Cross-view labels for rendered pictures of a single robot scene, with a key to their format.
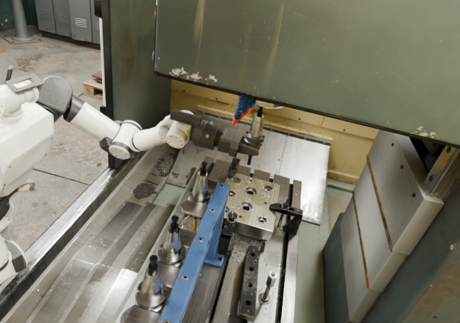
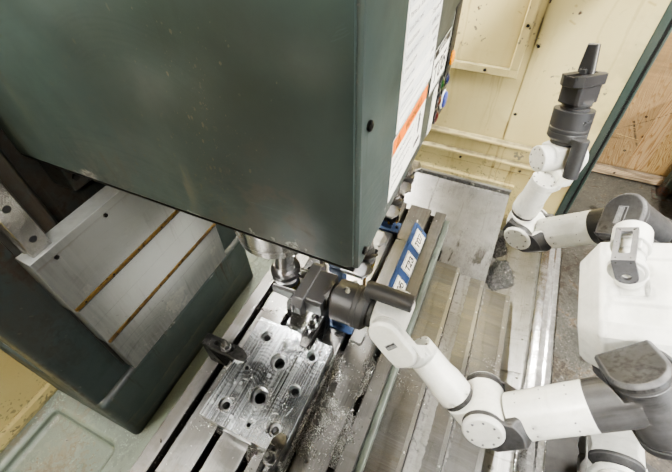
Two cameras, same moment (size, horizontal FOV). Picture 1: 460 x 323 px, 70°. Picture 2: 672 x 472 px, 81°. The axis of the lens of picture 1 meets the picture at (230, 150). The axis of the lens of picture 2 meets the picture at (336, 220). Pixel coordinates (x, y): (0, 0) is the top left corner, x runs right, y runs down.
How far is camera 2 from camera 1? 1.37 m
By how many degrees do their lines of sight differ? 99
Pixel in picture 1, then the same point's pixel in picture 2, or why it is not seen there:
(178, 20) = not seen: hidden behind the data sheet
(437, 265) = not seen: hidden behind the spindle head
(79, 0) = not seen: outside the picture
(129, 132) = (481, 395)
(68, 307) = (474, 338)
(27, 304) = (516, 361)
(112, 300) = (434, 331)
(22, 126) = (604, 280)
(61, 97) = (617, 363)
